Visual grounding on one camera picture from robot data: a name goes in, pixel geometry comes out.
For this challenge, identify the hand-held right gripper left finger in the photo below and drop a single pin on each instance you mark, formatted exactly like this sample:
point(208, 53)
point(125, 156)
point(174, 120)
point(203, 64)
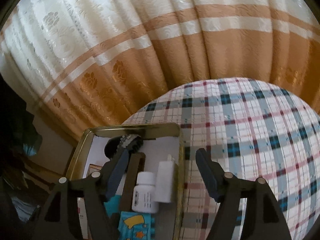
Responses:
point(117, 177)

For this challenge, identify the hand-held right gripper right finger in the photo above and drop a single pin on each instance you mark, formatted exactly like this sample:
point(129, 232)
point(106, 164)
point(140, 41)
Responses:
point(207, 175)

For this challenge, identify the dark brown bar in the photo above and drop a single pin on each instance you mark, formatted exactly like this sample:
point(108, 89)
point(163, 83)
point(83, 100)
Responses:
point(133, 177)

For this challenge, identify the teal bear toy block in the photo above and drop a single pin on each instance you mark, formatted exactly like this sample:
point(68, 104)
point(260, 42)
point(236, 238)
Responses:
point(112, 205)

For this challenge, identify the white pill bottle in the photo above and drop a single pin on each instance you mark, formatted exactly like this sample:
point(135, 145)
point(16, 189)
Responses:
point(145, 195)

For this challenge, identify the grey sock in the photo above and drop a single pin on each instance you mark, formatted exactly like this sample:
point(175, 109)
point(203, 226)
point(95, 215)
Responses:
point(125, 143)

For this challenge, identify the white charger adapter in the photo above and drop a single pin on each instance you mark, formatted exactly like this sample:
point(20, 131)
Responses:
point(165, 182)

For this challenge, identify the gold metal tray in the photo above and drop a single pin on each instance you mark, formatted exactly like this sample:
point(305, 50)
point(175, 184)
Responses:
point(130, 130)

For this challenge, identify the long blue toy block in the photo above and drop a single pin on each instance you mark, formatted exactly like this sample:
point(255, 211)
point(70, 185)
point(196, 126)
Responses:
point(135, 226)

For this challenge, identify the white paper sheet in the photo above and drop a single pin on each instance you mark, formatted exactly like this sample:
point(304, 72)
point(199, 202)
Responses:
point(150, 152)

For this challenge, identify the plaid tablecloth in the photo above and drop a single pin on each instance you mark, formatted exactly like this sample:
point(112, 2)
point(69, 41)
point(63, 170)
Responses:
point(250, 130)

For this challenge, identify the teal cloth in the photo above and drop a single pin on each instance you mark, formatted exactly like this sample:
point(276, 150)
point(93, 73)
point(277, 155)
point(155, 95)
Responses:
point(31, 150)

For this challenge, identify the blue grey cloth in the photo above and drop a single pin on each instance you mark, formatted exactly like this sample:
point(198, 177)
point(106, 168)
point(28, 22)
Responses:
point(23, 207)

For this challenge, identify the dark cloth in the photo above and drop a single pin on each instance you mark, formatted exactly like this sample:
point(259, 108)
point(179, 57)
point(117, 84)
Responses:
point(15, 130)

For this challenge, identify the cream and orange floral curtain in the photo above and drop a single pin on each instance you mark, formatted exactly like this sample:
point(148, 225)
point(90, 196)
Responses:
point(175, 42)

